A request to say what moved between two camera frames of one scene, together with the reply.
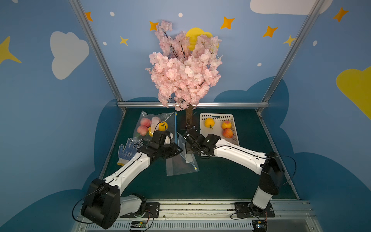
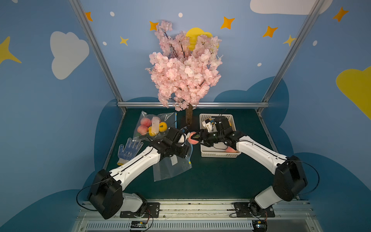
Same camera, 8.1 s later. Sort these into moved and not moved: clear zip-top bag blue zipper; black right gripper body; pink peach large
Moved: black right gripper body
Not moved: pink peach large; clear zip-top bag blue zipper
